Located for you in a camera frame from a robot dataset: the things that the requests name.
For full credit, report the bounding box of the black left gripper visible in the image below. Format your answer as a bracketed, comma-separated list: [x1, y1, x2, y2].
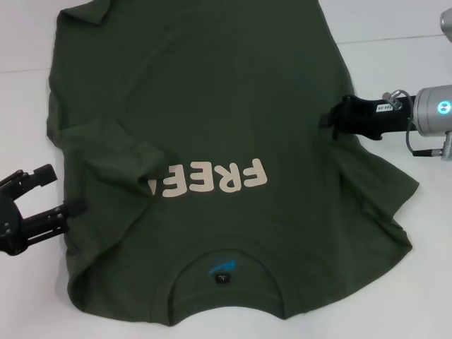
[0, 164, 88, 256]

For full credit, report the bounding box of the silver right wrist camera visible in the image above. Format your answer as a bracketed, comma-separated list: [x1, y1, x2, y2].
[439, 0, 452, 40]

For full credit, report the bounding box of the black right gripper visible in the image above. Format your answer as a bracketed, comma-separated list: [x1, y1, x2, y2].
[317, 94, 416, 141]

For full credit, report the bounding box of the dark green printed t-shirt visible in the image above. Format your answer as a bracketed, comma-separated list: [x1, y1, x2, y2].
[45, 0, 421, 319]

